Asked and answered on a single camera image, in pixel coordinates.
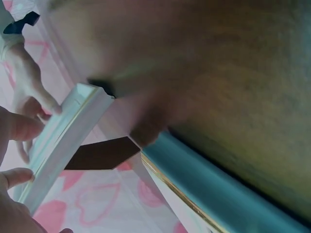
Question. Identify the teal box with gold trim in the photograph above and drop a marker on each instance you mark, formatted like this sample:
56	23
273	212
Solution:
218	191

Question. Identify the brown flat panel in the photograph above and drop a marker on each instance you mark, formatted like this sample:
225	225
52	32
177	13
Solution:
102	155

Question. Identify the white box lid gold trim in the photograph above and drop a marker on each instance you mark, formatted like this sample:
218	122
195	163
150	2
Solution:
68	136

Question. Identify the person's left thumb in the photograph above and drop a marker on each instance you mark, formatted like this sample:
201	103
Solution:
22	127

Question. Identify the person's right hand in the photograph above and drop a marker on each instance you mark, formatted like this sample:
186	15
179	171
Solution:
25	77

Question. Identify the person's right fingers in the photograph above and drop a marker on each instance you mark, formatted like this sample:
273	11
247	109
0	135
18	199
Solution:
46	102

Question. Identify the person's left hand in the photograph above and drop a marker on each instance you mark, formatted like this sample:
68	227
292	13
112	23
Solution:
9	208

